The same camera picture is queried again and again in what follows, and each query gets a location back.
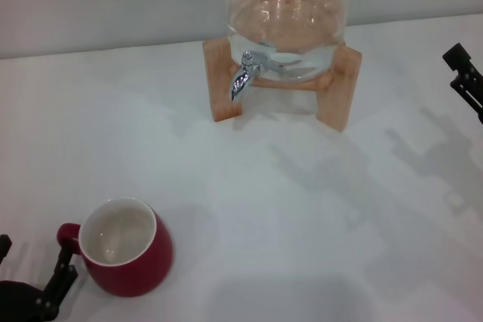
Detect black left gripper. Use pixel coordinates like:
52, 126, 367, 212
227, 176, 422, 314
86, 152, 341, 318
0, 234, 79, 322

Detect red ceramic cup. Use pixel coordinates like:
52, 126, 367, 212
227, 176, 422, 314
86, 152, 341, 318
56, 196, 175, 296

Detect silver metal faucet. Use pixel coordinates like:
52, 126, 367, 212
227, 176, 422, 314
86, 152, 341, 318
229, 50, 287, 103

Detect glass water dispenser jar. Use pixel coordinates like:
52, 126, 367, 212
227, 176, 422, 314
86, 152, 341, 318
225, 0, 348, 84

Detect wooden dispenser stand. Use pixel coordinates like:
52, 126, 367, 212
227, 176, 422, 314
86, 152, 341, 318
202, 37, 363, 133

